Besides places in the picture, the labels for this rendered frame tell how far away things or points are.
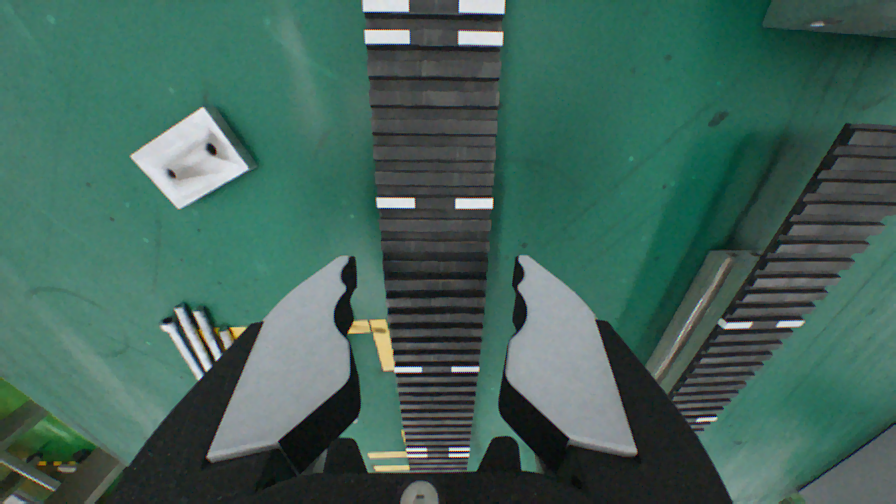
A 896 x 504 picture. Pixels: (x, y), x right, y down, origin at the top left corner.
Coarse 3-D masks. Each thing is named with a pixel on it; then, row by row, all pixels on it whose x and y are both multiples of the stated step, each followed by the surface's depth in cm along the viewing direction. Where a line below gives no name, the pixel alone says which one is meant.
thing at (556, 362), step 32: (544, 288) 9; (512, 320) 10; (544, 320) 8; (576, 320) 8; (512, 352) 7; (544, 352) 7; (576, 352) 7; (512, 384) 6; (544, 384) 6; (576, 384) 6; (608, 384) 6; (512, 416) 6; (544, 416) 6; (576, 416) 6; (608, 416) 5; (544, 448) 6; (608, 448) 5
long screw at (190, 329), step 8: (184, 304) 17; (176, 312) 17; (184, 312) 17; (184, 320) 17; (192, 320) 18; (184, 328) 18; (192, 328) 18; (192, 336) 18; (192, 344) 18; (200, 344) 19; (200, 352) 19; (200, 360) 19; (208, 360) 19; (208, 368) 20
